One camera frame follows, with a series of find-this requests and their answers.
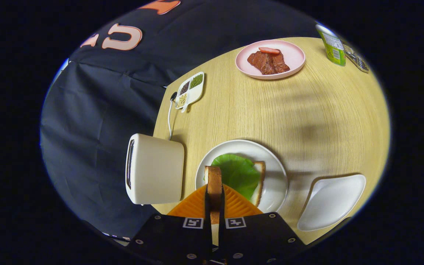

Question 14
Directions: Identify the green lettuce leaf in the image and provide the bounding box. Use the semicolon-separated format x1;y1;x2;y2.
211;153;261;201

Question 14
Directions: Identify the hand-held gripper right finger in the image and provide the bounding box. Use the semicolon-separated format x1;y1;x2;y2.
219;183;307;264

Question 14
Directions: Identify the metal wire rack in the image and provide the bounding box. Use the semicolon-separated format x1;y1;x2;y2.
343;44;370;73

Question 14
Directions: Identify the white toaster cable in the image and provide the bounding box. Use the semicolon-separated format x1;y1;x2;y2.
167;92;178;141

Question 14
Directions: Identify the small white squarish dish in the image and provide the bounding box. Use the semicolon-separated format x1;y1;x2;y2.
297;174;366;232

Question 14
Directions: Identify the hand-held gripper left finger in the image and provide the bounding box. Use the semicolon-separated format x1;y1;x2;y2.
127;184;213;264

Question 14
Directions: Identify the white divided dish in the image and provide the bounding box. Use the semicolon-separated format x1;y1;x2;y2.
175;71;205;113

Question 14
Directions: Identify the brown meat slice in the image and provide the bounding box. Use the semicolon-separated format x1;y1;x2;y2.
247;51;277;75
271;53;291;73

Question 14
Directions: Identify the white bread slice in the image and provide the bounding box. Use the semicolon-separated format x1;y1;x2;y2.
251;161;266;207

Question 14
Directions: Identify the round white plate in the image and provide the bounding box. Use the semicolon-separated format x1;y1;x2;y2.
195;139;289;214

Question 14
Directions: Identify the pink plate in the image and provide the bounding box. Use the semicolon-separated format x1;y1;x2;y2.
235;39;306;80

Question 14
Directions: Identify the cream white toaster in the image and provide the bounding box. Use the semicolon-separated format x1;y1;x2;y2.
125;133;185;205

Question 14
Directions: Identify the green label bottle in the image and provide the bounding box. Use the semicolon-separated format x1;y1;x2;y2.
315;24;346;67

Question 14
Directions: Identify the toasted bread slice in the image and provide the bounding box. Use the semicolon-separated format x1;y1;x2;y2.
204;166;223;225

